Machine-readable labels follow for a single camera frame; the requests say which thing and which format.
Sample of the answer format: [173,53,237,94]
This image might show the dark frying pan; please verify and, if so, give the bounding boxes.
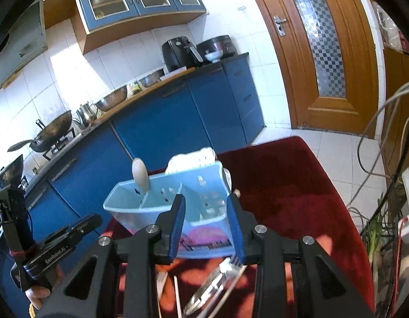
[0,154,25,187]

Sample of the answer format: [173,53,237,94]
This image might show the wooden door with patterned glass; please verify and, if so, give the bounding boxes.
[241,0,388,140]

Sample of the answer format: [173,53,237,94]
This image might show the gas stove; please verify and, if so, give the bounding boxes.
[42,129,84,161]

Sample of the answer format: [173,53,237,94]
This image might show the metal ladle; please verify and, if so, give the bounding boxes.
[7,139,35,153]

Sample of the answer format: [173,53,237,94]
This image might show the grey range hood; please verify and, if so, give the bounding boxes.
[0,0,48,89]

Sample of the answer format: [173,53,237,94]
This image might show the grey cable bundle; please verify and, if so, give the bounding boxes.
[347,79,409,214]

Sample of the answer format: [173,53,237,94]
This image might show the small metal bowl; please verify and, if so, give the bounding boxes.
[138,70,166,88]

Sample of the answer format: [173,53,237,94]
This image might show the black air fryer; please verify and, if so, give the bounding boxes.
[161,36,204,73]

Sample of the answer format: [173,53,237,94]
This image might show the blue kitchen base cabinet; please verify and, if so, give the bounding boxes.
[0,53,267,318]

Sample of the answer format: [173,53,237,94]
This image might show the white perforated plastic tray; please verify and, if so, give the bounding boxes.
[165,147,232,189]

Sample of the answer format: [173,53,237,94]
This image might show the white chopstick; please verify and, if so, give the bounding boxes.
[173,275,184,318]

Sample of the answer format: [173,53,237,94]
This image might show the dark rice cooker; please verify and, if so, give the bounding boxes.
[196,35,238,63]

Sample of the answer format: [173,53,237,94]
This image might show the wooden shelf cabinet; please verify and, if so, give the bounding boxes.
[370,0,409,181]

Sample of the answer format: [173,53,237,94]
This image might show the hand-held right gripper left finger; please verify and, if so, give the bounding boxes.
[35,194,187,318]

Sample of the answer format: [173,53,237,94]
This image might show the metal door handle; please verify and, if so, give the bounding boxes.
[273,15,288,37]

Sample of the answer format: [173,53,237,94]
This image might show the large metal colander bowl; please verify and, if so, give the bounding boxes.
[93,85,129,112]

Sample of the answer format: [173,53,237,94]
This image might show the green onions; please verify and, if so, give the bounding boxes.
[363,199,392,263]

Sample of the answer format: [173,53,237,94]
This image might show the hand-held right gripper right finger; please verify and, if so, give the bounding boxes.
[226,194,377,318]

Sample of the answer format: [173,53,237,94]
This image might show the red floral blanket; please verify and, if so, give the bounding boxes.
[102,136,376,318]

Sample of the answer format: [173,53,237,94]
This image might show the white flat tray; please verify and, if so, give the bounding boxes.
[159,67,196,82]

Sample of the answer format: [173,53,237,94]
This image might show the metal kettle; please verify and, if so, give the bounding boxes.
[75,102,98,128]

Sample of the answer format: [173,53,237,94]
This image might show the metal spoon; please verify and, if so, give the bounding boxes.
[183,270,227,317]

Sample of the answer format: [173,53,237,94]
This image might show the black wok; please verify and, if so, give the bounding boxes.
[29,110,74,153]

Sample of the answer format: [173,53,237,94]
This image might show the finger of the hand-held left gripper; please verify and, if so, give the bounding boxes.
[69,214,103,240]

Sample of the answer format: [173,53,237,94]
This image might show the person's left hand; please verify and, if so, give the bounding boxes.
[25,283,56,318]

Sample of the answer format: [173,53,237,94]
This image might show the light blue utensil holder box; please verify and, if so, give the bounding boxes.
[103,161,239,259]

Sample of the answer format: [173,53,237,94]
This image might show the white ceramic spoon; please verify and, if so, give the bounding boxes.
[132,159,149,194]

